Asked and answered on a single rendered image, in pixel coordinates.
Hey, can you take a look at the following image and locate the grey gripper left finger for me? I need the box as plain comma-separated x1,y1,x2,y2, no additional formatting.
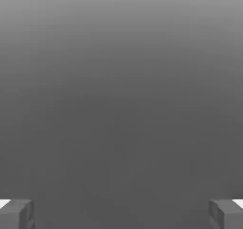
0,198,36,229

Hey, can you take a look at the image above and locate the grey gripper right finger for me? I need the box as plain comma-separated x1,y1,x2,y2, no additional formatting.
208,199,243,229

